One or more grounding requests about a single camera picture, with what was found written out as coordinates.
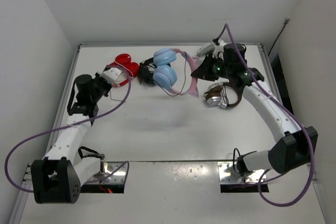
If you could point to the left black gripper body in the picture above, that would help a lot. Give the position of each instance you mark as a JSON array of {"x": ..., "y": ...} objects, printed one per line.
[{"x": 101, "y": 87}]

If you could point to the pink blue cat-ear headphones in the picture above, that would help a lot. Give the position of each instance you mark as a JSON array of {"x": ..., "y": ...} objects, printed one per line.
[{"x": 191, "y": 60}]

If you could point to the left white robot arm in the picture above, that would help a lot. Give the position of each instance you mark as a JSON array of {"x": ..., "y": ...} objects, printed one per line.
[{"x": 56, "y": 178}]

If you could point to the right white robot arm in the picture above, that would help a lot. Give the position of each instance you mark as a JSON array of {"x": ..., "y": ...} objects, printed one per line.
[{"x": 293, "y": 145}]

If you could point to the white grey headphones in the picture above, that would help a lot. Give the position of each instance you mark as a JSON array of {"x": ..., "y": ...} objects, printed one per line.
[{"x": 205, "y": 49}]

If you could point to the brown silver headphones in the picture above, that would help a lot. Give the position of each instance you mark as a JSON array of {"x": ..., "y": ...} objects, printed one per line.
[{"x": 216, "y": 95}]

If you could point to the red headphones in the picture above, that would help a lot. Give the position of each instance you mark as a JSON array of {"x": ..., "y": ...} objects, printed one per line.
[{"x": 126, "y": 64}]

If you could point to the black headphones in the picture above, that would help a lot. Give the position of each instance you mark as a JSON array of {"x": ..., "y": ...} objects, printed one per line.
[{"x": 147, "y": 73}]

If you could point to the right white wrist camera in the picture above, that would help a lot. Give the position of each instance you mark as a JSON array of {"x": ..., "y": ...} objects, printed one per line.
[{"x": 218, "y": 50}]

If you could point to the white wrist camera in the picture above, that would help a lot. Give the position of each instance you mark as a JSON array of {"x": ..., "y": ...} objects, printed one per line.
[
  {"x": 218, "y": 50},
  {"x": 111, "y": 75}
]

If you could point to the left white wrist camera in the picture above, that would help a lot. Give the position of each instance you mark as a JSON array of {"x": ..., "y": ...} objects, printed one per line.
[{"x": 111, "y": 75}]

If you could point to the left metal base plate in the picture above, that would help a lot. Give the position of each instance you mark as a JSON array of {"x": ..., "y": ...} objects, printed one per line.
[{"x": 112, "y": 173}]

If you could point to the metal base plate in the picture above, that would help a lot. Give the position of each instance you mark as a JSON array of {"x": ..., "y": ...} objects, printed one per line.
[
  {"x": 227, "y": 175},
  {"x": 112, "y": 173}
]

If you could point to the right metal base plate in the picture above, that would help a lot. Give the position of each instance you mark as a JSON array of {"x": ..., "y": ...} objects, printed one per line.
[{"x": 227, "y": 175}]

